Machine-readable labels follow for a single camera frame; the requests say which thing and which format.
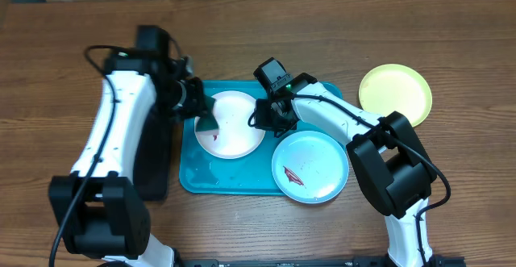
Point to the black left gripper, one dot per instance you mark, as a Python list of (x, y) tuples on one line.
[(197, 105)]

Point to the black water tray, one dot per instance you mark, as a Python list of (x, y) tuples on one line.
[(153, 157)]

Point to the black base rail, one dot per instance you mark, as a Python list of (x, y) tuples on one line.
[(369, 261)]

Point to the teal serving tray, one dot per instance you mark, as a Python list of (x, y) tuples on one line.
[(203, 173)]

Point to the light blue plate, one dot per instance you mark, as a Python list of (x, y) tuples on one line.
[(310, 167)]

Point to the yellow green plate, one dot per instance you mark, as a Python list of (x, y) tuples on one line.
[(394, 87)]

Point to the white plate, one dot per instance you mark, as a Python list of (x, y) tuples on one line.
[(235, 139)]

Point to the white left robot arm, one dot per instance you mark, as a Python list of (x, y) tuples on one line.
[(100, 206)]

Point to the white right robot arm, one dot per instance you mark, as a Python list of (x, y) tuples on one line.
[(392, 167)]

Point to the green pink sponge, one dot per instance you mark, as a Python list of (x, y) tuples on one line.
[(207, 123)]

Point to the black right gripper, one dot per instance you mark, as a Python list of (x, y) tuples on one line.
[(266, 123)]

